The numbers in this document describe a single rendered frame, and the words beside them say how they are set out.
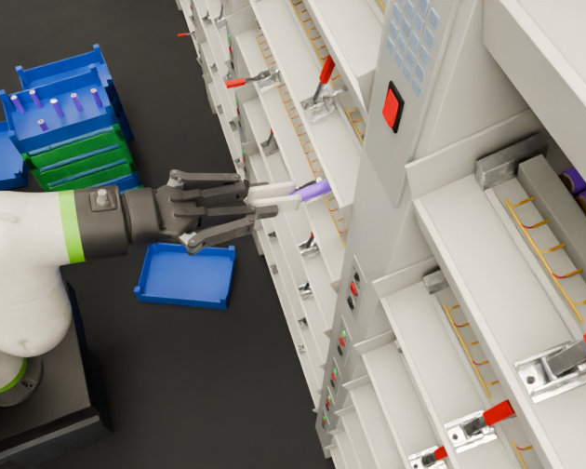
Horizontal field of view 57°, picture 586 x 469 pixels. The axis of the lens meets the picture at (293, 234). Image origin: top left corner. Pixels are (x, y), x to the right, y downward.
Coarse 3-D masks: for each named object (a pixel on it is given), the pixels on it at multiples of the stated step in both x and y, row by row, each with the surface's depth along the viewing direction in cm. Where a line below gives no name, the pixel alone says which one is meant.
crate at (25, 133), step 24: (96, 72) 172; (0, 96) 165; (24, 96) 170; (48, 96) 174; (24, 120) 169; (48, 120) 169; (72, 120) 169; (96, 120) 164; (24, 144) 160; (48, 144) 164
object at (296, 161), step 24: (240, 24) 108; (240, 48) 108; (264, 48) 106; (264, 96) 101; (288, 120) 97; (288, 144) 95; (288, 168) 93; (312, 216) 88; (336, 216) 86; (336, 240) 84; (336, 264) 83; (336, 288) 79
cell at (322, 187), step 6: (324, 180) 79; (312, 186) 78; (318, 186) 78; (324, 186) 78; (294, 192) 78; (300, 192) 78; (306, 192) 78; (312, 192) 78; (318, 192) 78; (324, 192) 78; (306, 198) 78
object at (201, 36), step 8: (200, 32) 189; (200, 40) 192; (208, 48) 191; (208, 56) 190; (208, 64) 188; (216, 72) 185; (216, 80) 184; (216, 88) 182; (224, 96) 180; (224, 104) 178; (224, 112) 177; (232, 112) 176; (232, 120) 171; (232, 128) 171; (232, 136) 172; (240, 144) 169; (240, 152) 168; (240, 160) 166
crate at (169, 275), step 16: (160, 256) 190; (176, 256) 190; (192, 256) 190; (208, 256) 190; (224, 256) 190; (144, 272) 183; (160, 272) 186; (176, 272) 186; (192, 272) 186; (208, 272) 186; (224, 272) 186; (144, 288) 183; (160, 288) 183; (176, 288) 183; (192, 288) 183; (208, 288) 183; (224, 288) 183; (176, 304) 180; (192, 304) 179; (208, 304) 178; (224, 304) 176
